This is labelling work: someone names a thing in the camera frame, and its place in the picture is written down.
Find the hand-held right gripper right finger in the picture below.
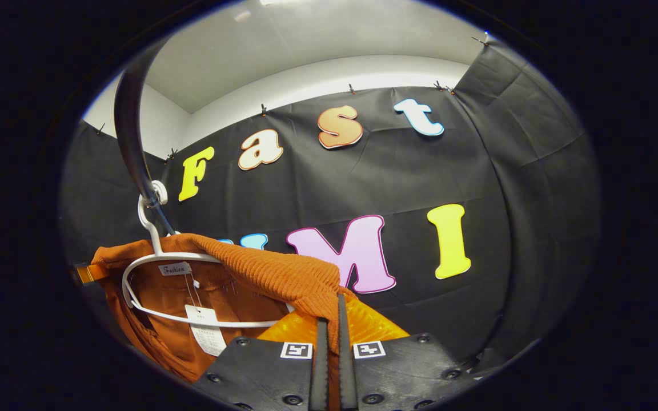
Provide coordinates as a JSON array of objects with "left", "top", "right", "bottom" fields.
[{"left": 338, "top": 292, "right": 470, "bottom": 411}]

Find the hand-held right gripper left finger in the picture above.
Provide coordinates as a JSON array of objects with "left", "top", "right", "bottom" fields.
[{"left": 192, "top": 317, "right": 330, "bottom": 411}]

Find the orange corduroy jacket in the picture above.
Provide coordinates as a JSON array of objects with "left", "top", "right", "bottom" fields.
[{"left": 75, "top": 233, "right": 358, "bottom": 384}]

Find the white plastic hanger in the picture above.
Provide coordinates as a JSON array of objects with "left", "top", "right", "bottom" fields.
[{"left": 122, "top": 182, "right": 296, "bottom": 329}]

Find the black backdrop cloth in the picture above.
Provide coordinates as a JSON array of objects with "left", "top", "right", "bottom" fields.
[{"left": 59, "top": 40, "right": 601, "bottom": 373}]

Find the black clothes rail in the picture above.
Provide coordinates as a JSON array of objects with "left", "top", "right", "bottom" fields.
[{"left": 114, "top": 37, "right": 179, "bottom": 236}]

